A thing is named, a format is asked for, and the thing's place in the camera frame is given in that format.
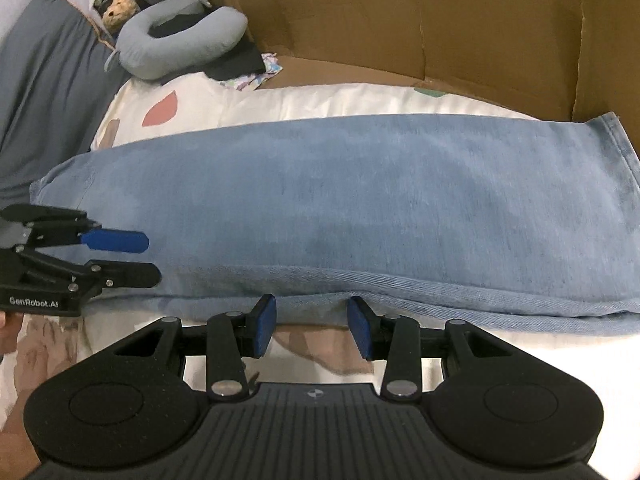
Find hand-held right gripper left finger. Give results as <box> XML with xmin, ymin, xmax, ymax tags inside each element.
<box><xmin>112</xmin><ymin>294</ymin><xmax>278</xmax><ymax>402</ymax></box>

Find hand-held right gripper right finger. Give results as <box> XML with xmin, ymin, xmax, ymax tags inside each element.
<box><xmin>347</xmin><ymin>296</ymin><xmax>521</xmax><ymax>402</ymax></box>

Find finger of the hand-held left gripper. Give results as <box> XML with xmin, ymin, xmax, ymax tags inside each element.
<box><xmin>16</xmin><ymin>247</ymin><xmax>162</xmax><ymax>294</ymax></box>
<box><xmin>0</xmin><ymin>204</ymin><xmax>150</xmax><ymax>255</ymax></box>

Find blue denim pants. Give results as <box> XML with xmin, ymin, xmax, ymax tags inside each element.
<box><xmin>29</xmin><ymin>111</ymin><xmax>640</xmax><ymax>336</ymax></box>

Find person's left hand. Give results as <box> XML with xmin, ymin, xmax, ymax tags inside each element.
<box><xmin>0</xmin><ymin>311</ymin><xmax>20</xmax><ymax>357</ymax></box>

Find dark grey pillow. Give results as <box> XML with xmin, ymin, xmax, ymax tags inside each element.
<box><xmin>0</xmin><ymin>0</ymin><xmax>132</xmax><ymax>206</ymax></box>

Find grey neck pillow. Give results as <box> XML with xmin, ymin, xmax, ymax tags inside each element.
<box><xmin>104</xmin><ymin>0</ymin><xmax>249</xmax><ymax>81</ymax></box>

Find floral patterned cloth scrap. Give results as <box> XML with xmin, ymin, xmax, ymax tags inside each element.
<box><xmin>220</xmin><ymin>51</ymin><xmax>285</xmax><ymax>92</ymax></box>

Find black cloth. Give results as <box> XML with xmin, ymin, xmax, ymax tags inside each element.
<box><xmin>150</xmin><ymin>10</ymin><xmax>266</xmax><ymax>81</ymax></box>

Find cream bear print blanket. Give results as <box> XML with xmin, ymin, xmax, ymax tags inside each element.
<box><xmin>0</xmin><ymin>71</ymin><xmax>640</xmax><ymax>441</ymax></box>

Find small teddy bear toy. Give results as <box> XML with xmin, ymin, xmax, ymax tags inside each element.
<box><xmin>92</xmin><ymin>0</ymin><xmax>142</xmax><ymax>31</ymax></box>

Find flattened brown cardboard box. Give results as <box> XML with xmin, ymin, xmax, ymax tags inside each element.
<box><xmin>184</xmin><ymin>0</ymin><xmax>640</xmax><ymax>166</ymax></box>

